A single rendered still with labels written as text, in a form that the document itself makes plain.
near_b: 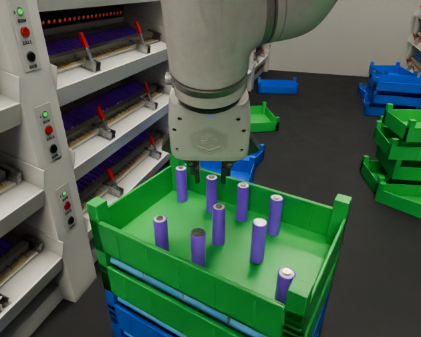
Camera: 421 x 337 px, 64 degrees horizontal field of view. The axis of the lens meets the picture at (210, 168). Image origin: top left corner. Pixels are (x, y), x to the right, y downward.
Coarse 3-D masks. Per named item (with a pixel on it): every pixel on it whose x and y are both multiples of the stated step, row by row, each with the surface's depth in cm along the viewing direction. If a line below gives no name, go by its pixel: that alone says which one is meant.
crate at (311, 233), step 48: (144, 192) 55; (192, 192) 62; (96, 240) 48; (144, 240) 50; (240, 240) 50; (288, 240) 50; (336, 240) 42; (192, 288) 40; (240, 288) 36; (288, 288) 32; (288, 336) 35
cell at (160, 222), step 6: (156, 216) 45; (162, 216) 44; (156, 222) 44; (162, 222) 44; (156, 228) 44; (162, 228) 44; (156, 234) 44; (162, 234) 44; (156, 240) 45; (162, 240) 45; (162, 246) 45; (168, 246) 46
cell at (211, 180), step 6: (210, 180) 53; (216, 180) 53; (210, 186) 53; (216, 186) 54; (210, 192) 54; (216, 192) 54; (210, 198) 55; (216, 198) 55; (210, 204) 55; (210, 210) 56
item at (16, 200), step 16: (0, 160) 72; (16, 160) 71; (0, 176) 69; (16, 176) 70; (32, 176) 71; (0, 192) 68; (16, 192) 70; (32, 192) 71; (0, 208) 65; (16, 208) 66; (32, 208) 71; (0, 224) 63; (16, 224) 68
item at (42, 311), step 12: (48, 288) 87; (36, 300) 84; (48, 300) 85; (60, 300) 89; (24, 312) 81; (36, 312) 81; (48, 312) 86; (12, 324) 78; (24, 324) 78; (36, 324) 82; (0, 336) 75; (12, 336) 75; (24, 336) 79
